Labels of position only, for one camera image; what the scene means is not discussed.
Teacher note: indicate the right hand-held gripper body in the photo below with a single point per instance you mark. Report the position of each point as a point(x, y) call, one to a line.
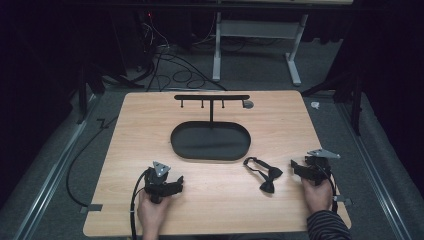
point(320, 166)

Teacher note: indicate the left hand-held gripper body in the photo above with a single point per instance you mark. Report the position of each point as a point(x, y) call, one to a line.
point(156, 181)

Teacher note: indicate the black bow tie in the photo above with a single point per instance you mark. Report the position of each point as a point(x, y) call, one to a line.
point(266, 175)

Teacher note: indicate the black hook rack with tray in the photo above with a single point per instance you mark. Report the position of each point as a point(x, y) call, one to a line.
point(210, 140)

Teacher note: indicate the person's right hand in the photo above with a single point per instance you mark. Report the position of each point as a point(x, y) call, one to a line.
point(317, 196)

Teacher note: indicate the person's left hand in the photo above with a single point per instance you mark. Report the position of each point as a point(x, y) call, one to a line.
point(152, 213)

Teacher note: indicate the grey tape strip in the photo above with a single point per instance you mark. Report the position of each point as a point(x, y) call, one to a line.
point(90, 208)
point(343, 200)

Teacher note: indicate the wooden table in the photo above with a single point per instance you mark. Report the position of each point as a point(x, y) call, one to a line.
point(140, 133)

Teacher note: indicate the white crumpled scrap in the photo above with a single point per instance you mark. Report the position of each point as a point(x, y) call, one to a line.
point(315, 105)

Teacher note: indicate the black metal stand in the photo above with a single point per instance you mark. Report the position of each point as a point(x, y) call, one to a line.
point(353, 96)
point(87, 86)

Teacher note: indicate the white metal table frame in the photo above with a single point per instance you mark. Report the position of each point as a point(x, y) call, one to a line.
point(256, 29)

